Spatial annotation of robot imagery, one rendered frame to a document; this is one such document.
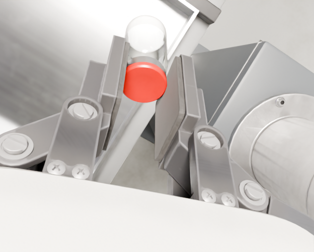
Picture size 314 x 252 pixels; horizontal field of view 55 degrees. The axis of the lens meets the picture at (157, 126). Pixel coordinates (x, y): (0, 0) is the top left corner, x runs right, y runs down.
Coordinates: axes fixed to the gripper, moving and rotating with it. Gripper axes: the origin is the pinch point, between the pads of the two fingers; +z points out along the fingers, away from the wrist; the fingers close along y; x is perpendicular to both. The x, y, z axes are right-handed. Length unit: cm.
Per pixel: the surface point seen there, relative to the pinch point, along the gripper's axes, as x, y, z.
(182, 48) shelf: -11.3, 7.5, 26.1
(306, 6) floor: -26, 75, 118
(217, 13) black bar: -5.9, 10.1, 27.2
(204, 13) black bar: -6.4, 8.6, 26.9
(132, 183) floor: -104, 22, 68
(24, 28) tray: -14.2, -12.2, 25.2
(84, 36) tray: -13.2, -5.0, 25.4
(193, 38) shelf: -10.0, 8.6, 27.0
